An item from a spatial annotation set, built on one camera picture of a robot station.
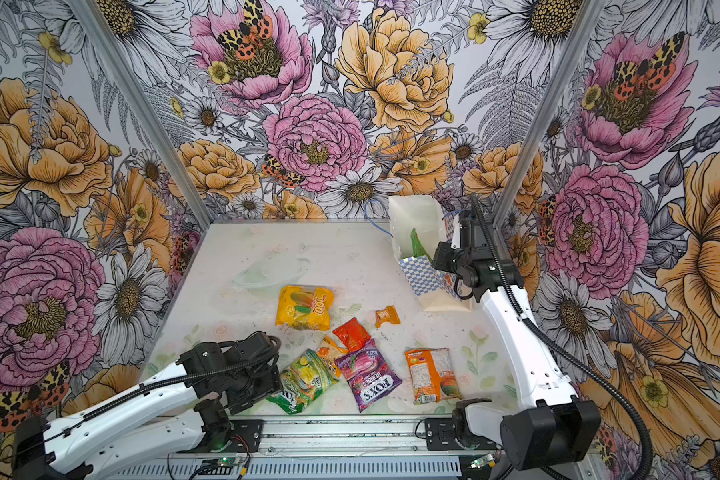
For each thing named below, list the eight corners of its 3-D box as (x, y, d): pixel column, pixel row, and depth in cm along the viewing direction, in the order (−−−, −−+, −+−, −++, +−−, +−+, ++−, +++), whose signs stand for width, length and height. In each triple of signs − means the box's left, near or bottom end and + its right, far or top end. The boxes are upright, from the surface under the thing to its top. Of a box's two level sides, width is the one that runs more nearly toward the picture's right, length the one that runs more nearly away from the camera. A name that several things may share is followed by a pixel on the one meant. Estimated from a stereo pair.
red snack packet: (351, 354, 90) (351, 351, 88) (334, 333, 94) (333, 329, 92) (371, 338, 93) (371, 335, 91) (353, 318, 97) (353, 315, 95)
